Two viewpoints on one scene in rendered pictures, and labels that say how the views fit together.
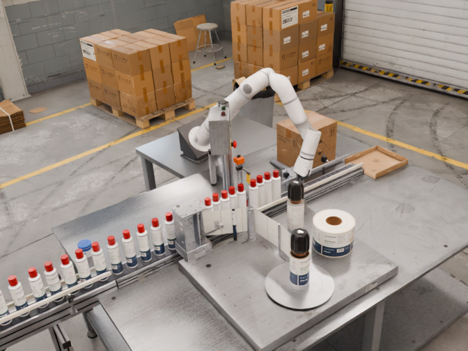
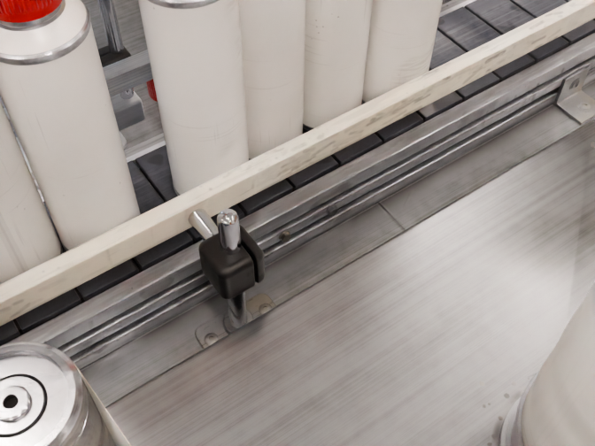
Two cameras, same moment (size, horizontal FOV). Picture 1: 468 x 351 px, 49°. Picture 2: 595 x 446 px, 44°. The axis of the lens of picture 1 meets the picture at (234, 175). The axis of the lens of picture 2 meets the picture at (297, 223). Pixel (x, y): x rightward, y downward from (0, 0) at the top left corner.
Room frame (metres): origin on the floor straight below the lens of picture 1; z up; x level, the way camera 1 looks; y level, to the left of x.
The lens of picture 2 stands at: (2.00, -0.14, 1.25)
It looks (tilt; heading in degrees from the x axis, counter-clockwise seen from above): 53 degrees down; 357
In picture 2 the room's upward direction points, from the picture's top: 1 degrees clockwise
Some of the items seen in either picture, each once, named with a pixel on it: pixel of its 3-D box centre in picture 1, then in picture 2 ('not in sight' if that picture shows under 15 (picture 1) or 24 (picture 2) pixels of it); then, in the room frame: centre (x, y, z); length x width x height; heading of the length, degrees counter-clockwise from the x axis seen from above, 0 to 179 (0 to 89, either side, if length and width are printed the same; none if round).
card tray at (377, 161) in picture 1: (376, 161); not in sight; (2.85, -0.92, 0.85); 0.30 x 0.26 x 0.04; 123
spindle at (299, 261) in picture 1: (299, 258); not in sight; (1.72, -0.26, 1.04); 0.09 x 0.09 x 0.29
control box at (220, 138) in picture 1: (220, 130); not in sight; (2.33, 0.05, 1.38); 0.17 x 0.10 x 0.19; 178
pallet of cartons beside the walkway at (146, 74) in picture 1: (137, 73); not in sight; (6.15, 1.12, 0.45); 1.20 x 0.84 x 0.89; 42
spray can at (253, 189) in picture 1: (253, 196); (197, 60); (2.32, -0.10, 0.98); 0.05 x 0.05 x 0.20
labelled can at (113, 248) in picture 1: (114, 255); not in sight; (1.89, 0.58, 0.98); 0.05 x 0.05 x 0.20
